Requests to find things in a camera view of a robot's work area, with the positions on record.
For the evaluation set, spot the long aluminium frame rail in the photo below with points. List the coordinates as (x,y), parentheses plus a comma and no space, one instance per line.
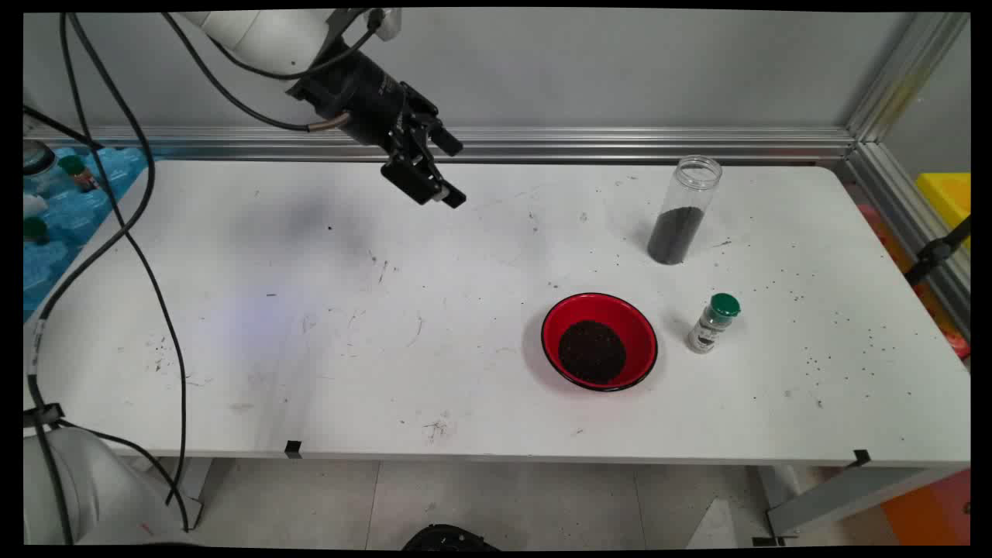
(620,143)

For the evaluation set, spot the dark green cap bottle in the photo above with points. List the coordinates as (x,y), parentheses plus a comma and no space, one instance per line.
(35,230)

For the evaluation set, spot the small white object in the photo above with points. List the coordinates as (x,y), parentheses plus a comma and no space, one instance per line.
(32,206)

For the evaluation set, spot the tall clear plastic jar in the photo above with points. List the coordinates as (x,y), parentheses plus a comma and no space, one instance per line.
(694,186)

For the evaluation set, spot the small spice bottle green cap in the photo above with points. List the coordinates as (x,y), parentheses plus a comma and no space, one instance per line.
(709,329)

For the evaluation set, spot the clear lidded jar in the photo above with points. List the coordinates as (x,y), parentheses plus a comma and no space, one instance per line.
(39,167)

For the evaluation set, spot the short aluminium frame rail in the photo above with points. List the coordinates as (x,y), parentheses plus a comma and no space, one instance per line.
(891,201)

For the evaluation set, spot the orange bottle green cap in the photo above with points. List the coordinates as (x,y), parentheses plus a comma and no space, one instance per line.
(81,180)

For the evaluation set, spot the black clamp stand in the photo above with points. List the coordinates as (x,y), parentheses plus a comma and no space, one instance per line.
(938,252)

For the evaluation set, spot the grey table leg beam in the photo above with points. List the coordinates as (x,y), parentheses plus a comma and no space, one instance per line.
(845,496)

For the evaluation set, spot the red bowl black rim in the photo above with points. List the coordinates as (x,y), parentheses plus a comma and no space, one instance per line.
(566,311)

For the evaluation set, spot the thin black rod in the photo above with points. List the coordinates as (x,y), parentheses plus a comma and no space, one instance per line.
(62,128)

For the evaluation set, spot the blue cloth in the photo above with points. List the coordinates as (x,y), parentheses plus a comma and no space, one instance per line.
(85,221)

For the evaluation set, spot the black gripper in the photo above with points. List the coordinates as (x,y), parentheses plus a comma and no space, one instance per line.
(372,101)

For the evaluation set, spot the aluminium frame post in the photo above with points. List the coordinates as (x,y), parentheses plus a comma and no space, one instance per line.
(899,77)

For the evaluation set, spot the grey table leg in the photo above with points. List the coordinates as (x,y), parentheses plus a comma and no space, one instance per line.
(198,480)

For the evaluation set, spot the yellow plastic box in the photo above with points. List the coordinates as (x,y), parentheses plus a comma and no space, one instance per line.
(949,198)

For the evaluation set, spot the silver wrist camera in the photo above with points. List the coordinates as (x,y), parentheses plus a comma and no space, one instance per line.
(387,23)

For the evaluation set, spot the orange floor box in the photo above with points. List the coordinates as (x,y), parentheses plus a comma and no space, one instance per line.
(930,511)

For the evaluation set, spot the black tape marker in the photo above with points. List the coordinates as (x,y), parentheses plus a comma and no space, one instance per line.
(293,449)
(860,458)

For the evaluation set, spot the black round floor object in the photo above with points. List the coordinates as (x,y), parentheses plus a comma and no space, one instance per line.
(449,539)

